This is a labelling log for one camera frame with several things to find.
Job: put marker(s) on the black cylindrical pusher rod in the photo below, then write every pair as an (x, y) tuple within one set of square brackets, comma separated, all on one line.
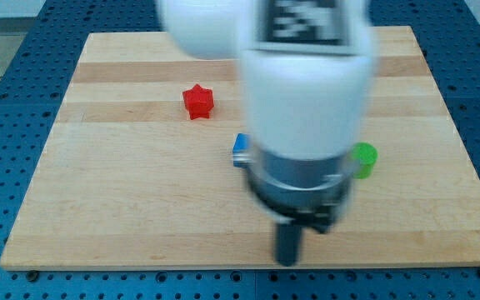
[(288, 237)]

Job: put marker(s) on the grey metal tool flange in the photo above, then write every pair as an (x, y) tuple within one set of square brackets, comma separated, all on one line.
[(306, 192)]

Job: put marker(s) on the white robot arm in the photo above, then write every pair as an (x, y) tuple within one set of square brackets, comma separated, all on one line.
[(306, 68)]

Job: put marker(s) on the green cylinder block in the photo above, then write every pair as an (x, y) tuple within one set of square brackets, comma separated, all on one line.
[(365, 155)]

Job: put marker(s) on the blue block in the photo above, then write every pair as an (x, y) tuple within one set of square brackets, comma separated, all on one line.
[(240, 151)]

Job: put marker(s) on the red star block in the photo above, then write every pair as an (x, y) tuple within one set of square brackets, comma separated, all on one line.
[(198, 101)]

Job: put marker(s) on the wooden board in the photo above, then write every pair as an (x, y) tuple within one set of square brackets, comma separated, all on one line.
[(127, 181)]

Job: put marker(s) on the black white fiducial tag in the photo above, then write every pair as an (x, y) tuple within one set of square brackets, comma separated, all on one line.
[(311, 22)]

